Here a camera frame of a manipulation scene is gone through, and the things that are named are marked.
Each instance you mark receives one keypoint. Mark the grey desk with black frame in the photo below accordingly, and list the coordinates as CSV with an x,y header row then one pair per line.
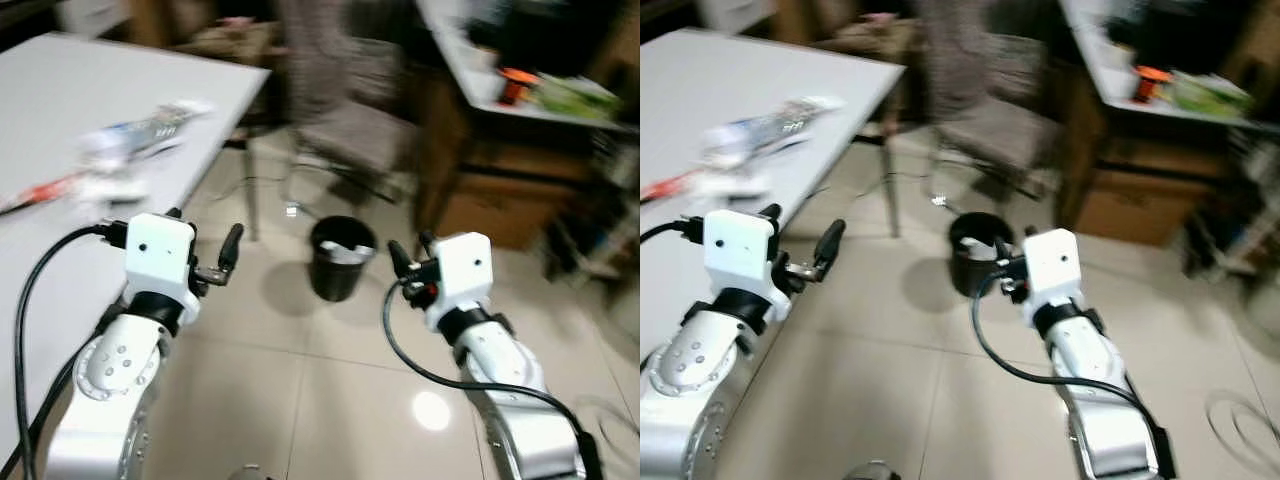
x,y
1100,50
460,60

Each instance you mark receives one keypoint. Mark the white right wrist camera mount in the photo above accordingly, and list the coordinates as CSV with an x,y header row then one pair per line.
x,y
462,275
1052,265

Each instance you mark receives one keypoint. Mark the clear printed plastic wrapper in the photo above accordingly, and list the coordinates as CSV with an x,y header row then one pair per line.
x,y
775,128
150,128

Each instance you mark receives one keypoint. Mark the black round rubbish bin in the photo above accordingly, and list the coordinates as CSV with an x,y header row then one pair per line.
x,y
970,278
340,280

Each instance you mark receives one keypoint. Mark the white paper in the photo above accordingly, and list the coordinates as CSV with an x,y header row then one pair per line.
x,y
118,190
735,182

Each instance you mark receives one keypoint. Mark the black metal rack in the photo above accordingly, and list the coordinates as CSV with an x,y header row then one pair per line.
x,y
1240,225
600,220

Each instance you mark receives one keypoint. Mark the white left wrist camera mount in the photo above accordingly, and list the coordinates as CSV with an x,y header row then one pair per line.
x,y
158,255
740,250

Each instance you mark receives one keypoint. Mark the white table with black legs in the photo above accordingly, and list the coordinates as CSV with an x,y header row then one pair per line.
x,y
60,90
740,80

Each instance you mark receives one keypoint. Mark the white binned trash piece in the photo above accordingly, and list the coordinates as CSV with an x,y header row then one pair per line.
x,y
348,252
982,248

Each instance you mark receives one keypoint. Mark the orange spool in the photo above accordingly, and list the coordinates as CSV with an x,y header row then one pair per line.
x,y
516,86
1151,84

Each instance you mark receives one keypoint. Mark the green packet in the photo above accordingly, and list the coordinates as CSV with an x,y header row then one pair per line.
x,y
578,98
1212,96

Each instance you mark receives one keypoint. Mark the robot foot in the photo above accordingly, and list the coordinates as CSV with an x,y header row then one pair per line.
x,y
872,471

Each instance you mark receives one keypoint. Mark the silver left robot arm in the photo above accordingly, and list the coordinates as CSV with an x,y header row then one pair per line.
x,y
690,380
115,380

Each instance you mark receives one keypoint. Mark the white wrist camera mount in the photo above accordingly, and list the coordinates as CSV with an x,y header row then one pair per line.
x,y
462,275
740,250
158,255
1052,265

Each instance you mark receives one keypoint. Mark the brown cardboard box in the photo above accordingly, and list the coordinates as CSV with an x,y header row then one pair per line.
x,y
500,205
1140,210

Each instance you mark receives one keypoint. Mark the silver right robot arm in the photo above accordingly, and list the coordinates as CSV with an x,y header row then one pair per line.
x,y
515,410
1100,400

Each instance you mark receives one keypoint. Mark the brown fabric chair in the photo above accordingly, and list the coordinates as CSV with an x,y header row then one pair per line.
x,y
990,120
350,120

